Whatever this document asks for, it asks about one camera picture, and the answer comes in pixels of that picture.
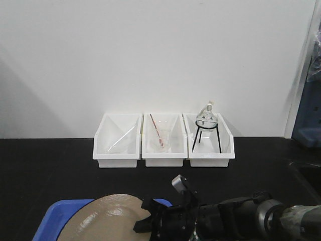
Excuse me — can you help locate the black wire tripod stand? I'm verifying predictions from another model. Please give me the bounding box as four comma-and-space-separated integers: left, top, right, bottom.
192, 121, 222, 153

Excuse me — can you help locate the glass beaker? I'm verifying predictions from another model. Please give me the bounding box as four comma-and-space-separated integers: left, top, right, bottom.
151, 130, 170, 153

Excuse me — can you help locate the white storage bin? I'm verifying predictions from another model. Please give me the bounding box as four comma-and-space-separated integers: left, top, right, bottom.
183, 113, 235, 167
141, 113, 188, 167
93, 113, 142, 168

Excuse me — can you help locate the glass stirring rod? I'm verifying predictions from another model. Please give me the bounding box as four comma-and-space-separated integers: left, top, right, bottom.
105, 126, 135, 154

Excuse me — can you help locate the blue plastic tray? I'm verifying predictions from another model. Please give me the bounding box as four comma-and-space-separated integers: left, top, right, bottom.
32, 198, 172, 241

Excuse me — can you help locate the red glass thermometer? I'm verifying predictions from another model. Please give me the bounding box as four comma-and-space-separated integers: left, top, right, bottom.
150, 114, 164, 147

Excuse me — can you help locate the right white storage bin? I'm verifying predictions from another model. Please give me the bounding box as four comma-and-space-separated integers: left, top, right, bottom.
183, 113, 235, 167

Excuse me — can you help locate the middle white storage bin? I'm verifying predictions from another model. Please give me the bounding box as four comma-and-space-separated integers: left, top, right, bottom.
141, 113, 188, 167

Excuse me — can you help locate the glass alcohol lamp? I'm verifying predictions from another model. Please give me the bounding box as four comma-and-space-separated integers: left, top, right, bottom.
196, 101, 218, 132

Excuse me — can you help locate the beige plate with black rim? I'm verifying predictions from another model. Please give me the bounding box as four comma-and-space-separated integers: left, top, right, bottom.
57, 194, 151, 240

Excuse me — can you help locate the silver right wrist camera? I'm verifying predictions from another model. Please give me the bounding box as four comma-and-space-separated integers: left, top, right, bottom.
172, 174, 187, 193

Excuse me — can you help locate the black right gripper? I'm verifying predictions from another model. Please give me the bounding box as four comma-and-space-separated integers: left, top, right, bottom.
133, 191, 200, 240

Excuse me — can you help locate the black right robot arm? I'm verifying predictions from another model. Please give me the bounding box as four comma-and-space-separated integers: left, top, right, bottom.
133, 190, 320, 240

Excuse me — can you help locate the left white storage bin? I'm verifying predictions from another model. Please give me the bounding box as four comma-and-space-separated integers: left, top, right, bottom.
93, 113, 142, 168

